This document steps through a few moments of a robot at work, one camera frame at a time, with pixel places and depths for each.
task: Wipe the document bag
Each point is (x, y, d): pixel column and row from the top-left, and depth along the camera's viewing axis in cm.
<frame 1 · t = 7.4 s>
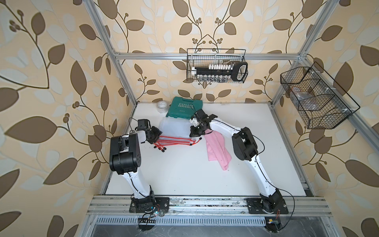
left hand: (158, 131, 100), fingers open
right hand: (191, 135, 102), fingers closed
pink wiping cloth: (217, 150, 96), on the table
stack of clear document bags: (174, 131, 105), on the table
green plastic tool case: (183, 107, 114), point 5 cm above the table
clear tape roll: (162, 106, 121), on the table

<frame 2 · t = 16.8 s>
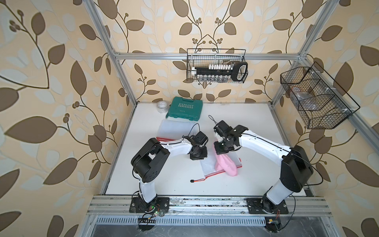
left hand: (204, 155, 91), fingers closed
right hand: (217, 151, 85), fingers closed
pink wiping cloth: (225, 162, 82), point 9 cm above the table
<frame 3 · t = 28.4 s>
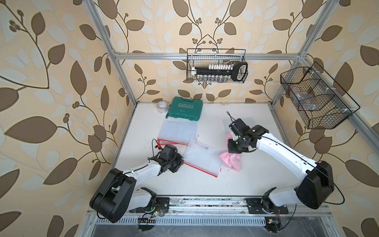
left hand: (183, 158, 88), fingers closed
right hand: (228, 150, 81), fingers closed
pink wiping cloth: (233, 160, 79), point 13 cm above the table
clear mesh document bag: (204, 157, 93), on the table
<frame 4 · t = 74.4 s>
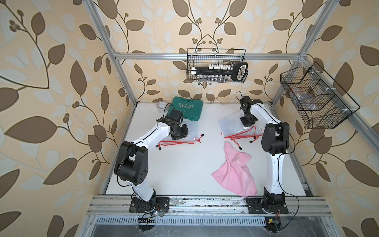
left hand: (185, 132, 89), fingers closed
right hand: (251, 124, 100), fingers closed
pink wiping cloth: (234, 175, 85), on the table
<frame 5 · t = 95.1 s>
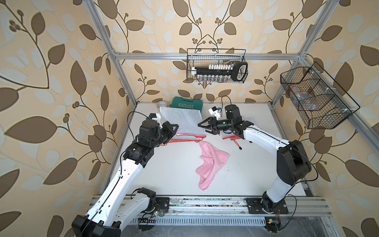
left hand: (177, 123, 70), fingers closed
right hand: (200, 127, 80), fingers open
pink wiping cloth: (213, 158, 86), point 7 cm above the table
clear mesh document bag 2: (190, 126, 77), point 26 cm above the table
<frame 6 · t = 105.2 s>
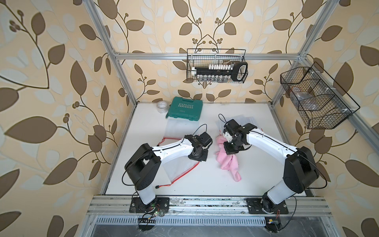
left hand: (201, 155, 86), fingers closed
right hand: (228, 152, 86), fingers closed
pink wiping cloth: (227, 162, 83), point 8 cm above the table
